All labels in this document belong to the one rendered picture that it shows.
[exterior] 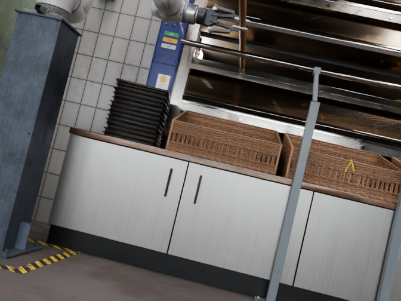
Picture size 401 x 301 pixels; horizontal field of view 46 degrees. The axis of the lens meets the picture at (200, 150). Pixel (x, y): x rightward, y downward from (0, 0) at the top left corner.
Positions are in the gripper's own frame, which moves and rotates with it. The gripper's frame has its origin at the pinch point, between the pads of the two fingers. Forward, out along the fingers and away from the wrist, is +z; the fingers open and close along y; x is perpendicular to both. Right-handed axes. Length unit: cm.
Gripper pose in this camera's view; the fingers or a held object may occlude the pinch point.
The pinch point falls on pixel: (241, 24)
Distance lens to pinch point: 220.4
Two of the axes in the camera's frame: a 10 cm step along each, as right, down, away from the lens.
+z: 9.7, 2.3, -1.0
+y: -2.4, 9.7, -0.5
